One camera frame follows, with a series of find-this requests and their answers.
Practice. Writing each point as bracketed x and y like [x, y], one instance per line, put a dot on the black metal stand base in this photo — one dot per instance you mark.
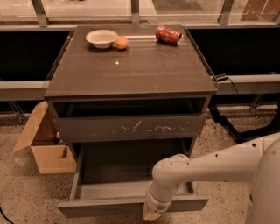
[240, 137]

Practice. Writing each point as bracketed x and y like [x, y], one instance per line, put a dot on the foam gripper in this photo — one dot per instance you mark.
[157, 206]

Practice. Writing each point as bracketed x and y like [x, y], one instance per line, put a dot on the open cardboard box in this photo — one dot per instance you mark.
[39, 134]

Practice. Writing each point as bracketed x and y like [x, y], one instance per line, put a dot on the orange fruit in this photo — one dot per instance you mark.
[121, 43]

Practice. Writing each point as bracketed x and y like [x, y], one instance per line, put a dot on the dark grey drawer cabinet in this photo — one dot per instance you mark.
[149, 78]

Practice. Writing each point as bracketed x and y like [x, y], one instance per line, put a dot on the red soda can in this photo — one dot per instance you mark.
[168, 35]

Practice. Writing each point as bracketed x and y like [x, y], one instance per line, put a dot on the white bowl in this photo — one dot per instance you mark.
[101, 39]

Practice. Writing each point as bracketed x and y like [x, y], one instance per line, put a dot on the black power adapter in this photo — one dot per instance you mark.
[220, 77]

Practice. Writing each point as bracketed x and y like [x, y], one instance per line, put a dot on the scratched middle grey drawer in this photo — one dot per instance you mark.
[132, 127]

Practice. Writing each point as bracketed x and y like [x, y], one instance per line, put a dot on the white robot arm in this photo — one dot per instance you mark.
[256, 161]

